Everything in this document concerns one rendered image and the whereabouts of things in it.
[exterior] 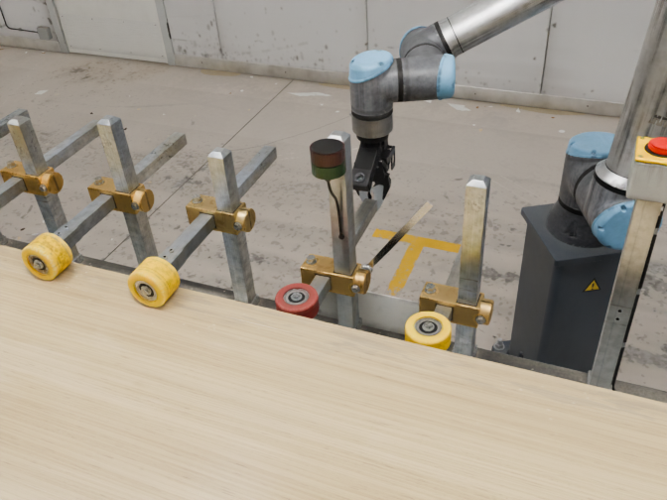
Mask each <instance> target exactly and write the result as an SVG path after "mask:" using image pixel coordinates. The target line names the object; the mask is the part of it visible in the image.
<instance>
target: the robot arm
mask: <svg viewBox="0 0 667 500"><path fill-rule="evenodd" d="M563 1H565V0H477V1H476V2H474V3H472V4H470V5H468V6H466V7H464V8H463V9H461V10H460V11H458V12H456V13H454V14H452V15H451V16H449V17H447V18H445V19H443V20H440V21H437V22H435V23H433V24H432V25H430V26H428V27H425V26H418V27H414V28H412V29H410V30H409V31H407V32H406V33H405V34H404V36H403V37H402V39H401V42H400V46H399V56H400V58H398V59H393V56H392V55H391V54H390V53H389V52H387V51H382V50H380V51H378V50H373V51H367V52H363V53H361V54H359V55H357V56H355V57H354V58H353V59H352V60H351V61H350V64H349V76H348V80H349V87H350V105H351V112H350V113H349V115H350V116H351V124H352V131H353V133H354V134H356V138H357V139H358V140H359V141H360V145H359V149H358V152H357V155H356V159H355V162H354V165H353V169H352V185H353V189H355V190H356V192H357V194H358V195H359V197H360V199H361V200H362V202H363V201H364V200H365V199H366V198H370V199H371V198H372V196H371V191H372V192H373V194H374V199H375V200H377V210H378V209H379V208H380V206H381V205H382V203H383V201H384V199H385V196H386V195H387V193H388V192H389V190H390V187H391V179H390V177H389V176H390V174H389V173H388V170H389V164H390V163H391V170H393V169H394V167H395V146H391V145H388V137H389V133H390V132H391V131H392V130H393V102H407V101H421V100H435V99H439V100H442V99H446V98H451V97H453V95H454V93H455V86H456V62H455V58H456V57H457V56H459V55H461V54H462V53H464V52H466V51H468V50H470V49H472V48H474V47H476V46H478V45H480V44H482V43H484V42H486V41H488V40H489V39H491V38H493V37H495V36H497V35H499V34H501V33H503V32H505V31H507V30H509V29H511V28H513V27H515V26H516V25H518V24H520V23H522V22H524V21H526V20H528V19H530V18H532V17H534V16H536V15H538V14H540V13H542V12H544V11H545V10H547V9H549V8H551V7H553V6H555V5H557V4H559V3H561V2H563ZM638 136H641V137H649V138H657V137H665V138H667V0H656V4H655V7H654V10H653V13H652V17H651V20H650V23H649V26H648V29H647V33H646V36H645V39H644V42H643V45H642V49H641V52H640V55H639V58H638V62H637V65H636V68H635V71H634V74H633V78H632V81H631V84H630V87H629V89H628V93H627V96H626V99H625V102H624V106H623V109H622V112H621V115H620V118H619V122H618V125H617V128H616V131H615V134H612V133H607V132H585V133H581V134H578V135H576V136H574V137H572V138H571V139H570V141H569V144H568V148H567V150H566V157H565V163H564V168H563V173H562V179H561V185H560V191H559V197H558V199H557V201H556V202H555V204H554V205H553V207H552V209H551V210H550V211H549V213H548V216H547V222H546V225H547V229H548V230H549V232H550V233H551V234H552V235H553V236H554V237H555V238H557V239H558V240H560V241H562V242H564V243H566V244H569V245H572V246H577V247H583V248H597V247H602V246H605V247H607V248H610V249H614V250H622V248H623V244H624V240H625V236H626V232H627V229H628V225H629V221H630V217H631V213H632V210H633V206H634V202H635V199H632V198H627V197H626V188H627V180H628V173H629V169H630V165H631V160H632V156H633V152H634V148H635V144H636V141H637V137H638ZM389 148H392V149H391V151H390V150H389ZM393 155H394V162H393ZM372 182H375V184H374V186H373V187H372Z"/></svg>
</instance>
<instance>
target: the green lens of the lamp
mask: <svg viewBox="0 0 667 500"><path fill-rule="evenodd" d="M311 168H312V174H313V176H314V177H315V178H317V179H320V180H334V179H337V178H340V177H342V176H343V175H344V174H345V172H346V164H345V160H344V161H343V163H342V164H341V165H339V166H337V167H334V168H319V167H317V166H315V165H314V164H313V163H312V162H311Z"/></svg>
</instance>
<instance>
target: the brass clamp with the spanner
mask: <svg viewBox="0 0 667 500"><path fill-rule="evenodd" d="M309 255H314V256H315V257H316V260H317V263H315V264H313V265H309V264H307V259H306V260H305V262H304V263H303V265H302V266H301V277H302V283H303V284H307V285H309V284H310V283H311V282H312V280H313V279H314V277H315V276H316V275H319V276H324V277H329V278H330V282H331V289H330V290H329V292H332V293H336V294H341V295H345V296H350V297H354V296H355V294H356V293H358V294H363V295H364V294H366V293H367V291H368V288H369V285H370V279H371V274H370V271H369V270H364V269H361V264H359V263H356V267H355V268H354V270H353V272H352V274H351V275H346V274H341V273H336V272H335V271H334V258H330V257H325V256H320V255H315V254H309Z"/></svg>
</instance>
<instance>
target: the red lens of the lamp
mask: <svg viewBox="0 0 667 500"><path fill-rule="evenodd" d="M339 141H340V140H339ZM315 142H316V141H315ZM315 142H314V143H315ZM314 143H312V144H311V146H310V157H311V162H312V163H313V164H314V165H316V166H319V167H326V168H327V167H334V166H337V165H339V164H341V163H342V162H343V161H344V160H345V146H344V142H342V144H343V147H342V149H341V150H340V151H339V152H337V153H335V154H330V155H320V154H317V153H315V152H313V151H312V145H313V144H314Z"/></svg>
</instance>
